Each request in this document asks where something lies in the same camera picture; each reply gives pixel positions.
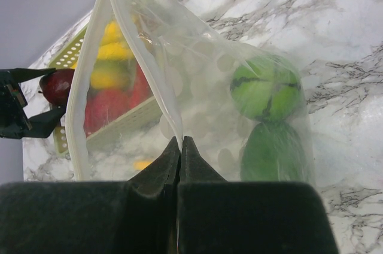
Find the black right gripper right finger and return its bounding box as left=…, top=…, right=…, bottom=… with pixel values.
left=178, top=137, right=338, bottom=253

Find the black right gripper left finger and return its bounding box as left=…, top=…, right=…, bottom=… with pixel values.
left=1, top=139, right=180, bottom=253

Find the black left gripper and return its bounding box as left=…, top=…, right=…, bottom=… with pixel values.
left=1, top=68, right=66, bottom=139

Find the dark red apple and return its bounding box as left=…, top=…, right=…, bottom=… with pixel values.
left=39, top=69, right=75, bottom=108

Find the green bell pepper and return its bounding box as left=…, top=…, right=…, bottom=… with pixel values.
left=240, top=122, right=315, bottom=183

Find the clear zip top bag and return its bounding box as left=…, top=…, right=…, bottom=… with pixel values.
left=65, top=0, right=315, bottom=184

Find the green striped watermelon toy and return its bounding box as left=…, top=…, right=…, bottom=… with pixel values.
left=230, top=55, right=302, bottom=122

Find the red tomato toy middle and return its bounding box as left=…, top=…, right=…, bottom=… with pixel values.
left=84, top=88, right=129, bottom=136

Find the yellow green mango toy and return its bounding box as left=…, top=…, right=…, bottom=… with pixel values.
left=90, top=62, right=132, bottom=90

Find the beige perforated plastic basket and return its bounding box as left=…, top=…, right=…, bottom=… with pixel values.
left=47, top=25, right=165, bottom=156

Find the yellow banana lower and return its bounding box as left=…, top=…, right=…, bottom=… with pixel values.
left=97, top=43, right=134, bottom=61

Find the yellow banana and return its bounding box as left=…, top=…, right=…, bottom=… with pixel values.
left=100, top=20, right=126, bottom=46
left=97, top=43, right=134, bottom=61

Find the yellow banana upper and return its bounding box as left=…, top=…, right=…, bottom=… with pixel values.
left=100, top=20, right=126, bottom=46

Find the red chili pepper toy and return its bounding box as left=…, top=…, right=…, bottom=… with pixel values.
left=129, top=65, right=151, bottom=109

